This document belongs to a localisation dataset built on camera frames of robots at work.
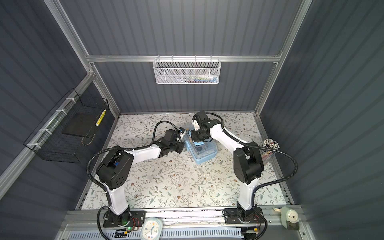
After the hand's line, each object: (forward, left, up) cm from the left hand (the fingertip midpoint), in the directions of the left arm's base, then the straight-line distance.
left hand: (183, 143), depth 97 cm
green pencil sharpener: (-45, -49, +2) cm, 67 cm away
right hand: (-1, -8, +6) cm, 10 cm away
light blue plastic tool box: (-11, -10, +6) cm, 16 cm away
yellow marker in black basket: (+4, +44, +22) cm, 49 cm away
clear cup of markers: (-12, -48, +14) cm, 51 cm away
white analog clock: (-45, +15, -3) cm, 48 cm away
